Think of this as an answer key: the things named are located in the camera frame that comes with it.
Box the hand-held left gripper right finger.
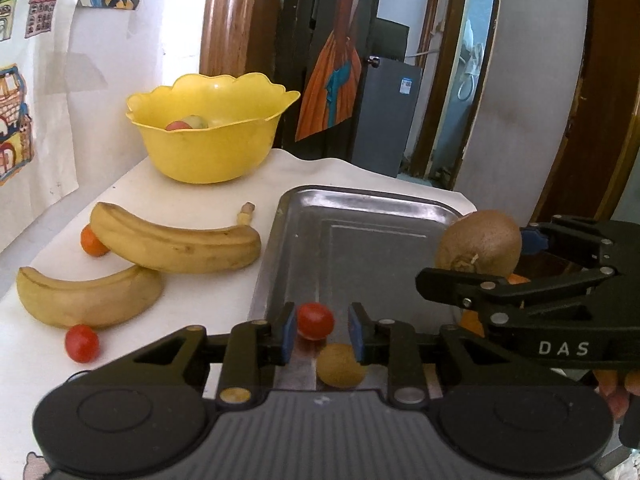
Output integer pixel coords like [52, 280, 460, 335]
[347, 302, 547, 408]

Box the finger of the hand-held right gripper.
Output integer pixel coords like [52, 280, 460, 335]
[416, 266, 619, 329]
[520, 216, 619, 274]

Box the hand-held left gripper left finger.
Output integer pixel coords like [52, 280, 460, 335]
[132, 302, 301, 406]

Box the red cherry tomato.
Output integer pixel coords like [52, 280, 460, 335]
[64, 324, 101, 364]
[296, 302, 335, 341]

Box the small yellowish round fruit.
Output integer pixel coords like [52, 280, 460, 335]
[316, 343, 367, 389]

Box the brown kiwi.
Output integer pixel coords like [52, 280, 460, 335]
[434, 210, 523, 286]

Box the metal tray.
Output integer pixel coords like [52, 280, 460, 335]
[247, 185, 483, 392]

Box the yellow banana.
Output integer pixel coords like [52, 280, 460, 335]
[90, 201, 262, 275]
[16, 264, 165, 331]

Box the person's right hand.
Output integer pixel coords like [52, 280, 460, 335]
[595, 369, 640, 418]

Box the grey refrigerator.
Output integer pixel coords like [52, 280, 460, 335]
[352, 57, 423, 178]

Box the yellow plastic bowl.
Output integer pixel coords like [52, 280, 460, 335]
[125, 72, 302, 185]

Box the orange cherry tomato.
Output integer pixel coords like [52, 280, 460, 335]
[80, 225, 110, 258]

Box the portrait painting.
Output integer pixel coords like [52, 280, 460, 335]
[295, 0, 386, 142]

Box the dark wooden door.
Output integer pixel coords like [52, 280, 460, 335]
[272, 0, 386, 161]

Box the coloured houses drawing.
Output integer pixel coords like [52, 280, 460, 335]
[0, 0, 108, 251]

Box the wide wooden door frame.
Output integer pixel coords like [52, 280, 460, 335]
[530, 0, 640, 222]

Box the brown doorway frame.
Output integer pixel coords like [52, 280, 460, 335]
[420, 0, 502, 191]

